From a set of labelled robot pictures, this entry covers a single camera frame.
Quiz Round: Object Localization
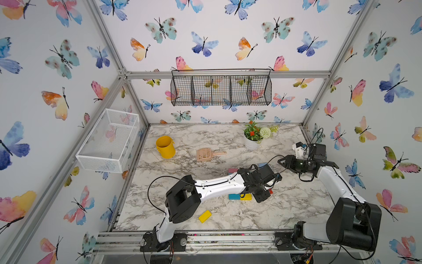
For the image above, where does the white flower pot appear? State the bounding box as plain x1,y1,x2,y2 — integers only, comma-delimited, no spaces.
245,137,263,150

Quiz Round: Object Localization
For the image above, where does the small yellow building block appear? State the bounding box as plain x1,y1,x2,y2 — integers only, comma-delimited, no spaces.
240,194,253,201

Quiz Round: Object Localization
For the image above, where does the black wire wall basket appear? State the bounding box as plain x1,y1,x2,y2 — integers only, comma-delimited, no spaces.
167,69,272,107

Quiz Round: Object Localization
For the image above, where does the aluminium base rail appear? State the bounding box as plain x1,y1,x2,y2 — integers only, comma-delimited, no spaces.
92,230,370,255

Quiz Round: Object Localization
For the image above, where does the artificial green flower plant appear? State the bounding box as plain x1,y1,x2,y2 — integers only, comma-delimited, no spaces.
244,121,279,143

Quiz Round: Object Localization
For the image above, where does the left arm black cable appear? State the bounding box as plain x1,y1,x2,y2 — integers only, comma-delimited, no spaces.
146,154,286,264

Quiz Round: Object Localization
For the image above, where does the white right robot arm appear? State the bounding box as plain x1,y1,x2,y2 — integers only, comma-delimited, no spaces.
278,144,382,252

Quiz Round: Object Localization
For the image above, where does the teal building block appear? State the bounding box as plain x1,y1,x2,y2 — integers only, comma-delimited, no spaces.
229,194,241,200

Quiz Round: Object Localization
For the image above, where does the yellow cup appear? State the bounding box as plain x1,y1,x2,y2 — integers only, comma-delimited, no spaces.
156,136,176,159

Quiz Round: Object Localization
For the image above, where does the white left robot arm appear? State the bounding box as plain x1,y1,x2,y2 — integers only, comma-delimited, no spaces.
141,164,282,252

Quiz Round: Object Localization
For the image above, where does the white mesh wall basket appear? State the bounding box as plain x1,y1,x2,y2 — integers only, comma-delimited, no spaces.
76,108,140,173

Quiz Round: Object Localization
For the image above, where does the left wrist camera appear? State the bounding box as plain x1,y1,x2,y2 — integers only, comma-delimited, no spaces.
269,173,282,188

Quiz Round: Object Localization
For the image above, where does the yellow long building block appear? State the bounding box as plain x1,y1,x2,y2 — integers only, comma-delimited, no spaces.
198,210,212,223

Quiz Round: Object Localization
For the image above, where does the beige plastic slotted scoop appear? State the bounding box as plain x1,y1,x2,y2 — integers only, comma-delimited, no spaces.
196,148,227,162

